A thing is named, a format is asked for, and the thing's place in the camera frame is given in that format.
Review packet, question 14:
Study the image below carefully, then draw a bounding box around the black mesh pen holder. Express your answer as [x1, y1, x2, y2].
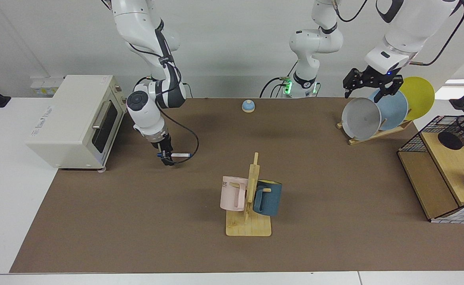
[438, 116, 464, 150]

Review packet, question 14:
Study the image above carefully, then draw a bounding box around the light blue plate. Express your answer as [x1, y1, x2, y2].
[369, 89, 409, 131]

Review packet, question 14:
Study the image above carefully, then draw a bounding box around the yellow plate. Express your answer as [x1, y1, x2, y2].
[397, 76, 435, 121]

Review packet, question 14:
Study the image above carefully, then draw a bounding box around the grey plate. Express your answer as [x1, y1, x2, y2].
[341, 97, 382, 141]

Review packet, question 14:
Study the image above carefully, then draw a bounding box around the wooden plate rack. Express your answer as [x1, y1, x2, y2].
[337, 119, 413, 146]

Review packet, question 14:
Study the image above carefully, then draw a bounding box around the brown table cloth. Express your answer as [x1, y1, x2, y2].
[10, 98, 464, 274]

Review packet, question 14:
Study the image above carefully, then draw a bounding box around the pink mug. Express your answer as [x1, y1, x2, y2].
[220, 176, 249, 212]

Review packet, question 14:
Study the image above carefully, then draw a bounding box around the pale toaster oven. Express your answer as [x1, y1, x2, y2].
[25, 75, 128, 173]

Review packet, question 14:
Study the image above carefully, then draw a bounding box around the wooden mug stand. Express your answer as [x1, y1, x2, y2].
[226, 152, 272, 237]

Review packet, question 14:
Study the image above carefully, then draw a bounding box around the teal mug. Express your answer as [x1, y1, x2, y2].
[253, 179, 283, 217]

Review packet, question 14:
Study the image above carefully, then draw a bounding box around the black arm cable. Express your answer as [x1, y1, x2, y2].
[333, 0, 464, 67]
[161, 109, 200, 163]

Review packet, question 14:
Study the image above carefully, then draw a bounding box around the black base cable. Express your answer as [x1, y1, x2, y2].
[259, 61, 293, 98]

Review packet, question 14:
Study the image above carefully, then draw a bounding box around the wire basket with wooden floor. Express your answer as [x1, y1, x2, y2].
[397, 115, 464, 224]

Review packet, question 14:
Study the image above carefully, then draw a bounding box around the white wall socket strip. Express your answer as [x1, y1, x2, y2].
[30, 76, 65, 97]

